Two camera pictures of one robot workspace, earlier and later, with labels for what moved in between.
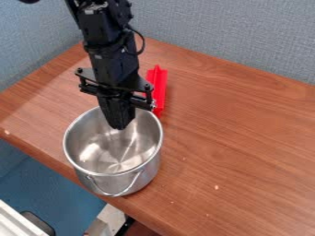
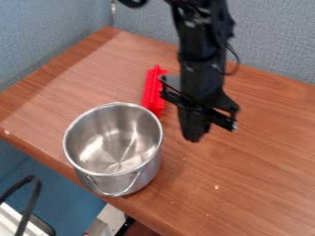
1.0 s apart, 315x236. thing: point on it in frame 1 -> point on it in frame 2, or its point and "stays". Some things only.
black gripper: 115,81 -> 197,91
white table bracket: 108,223 stays
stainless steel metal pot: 114,159 stays
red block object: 158,77 stays
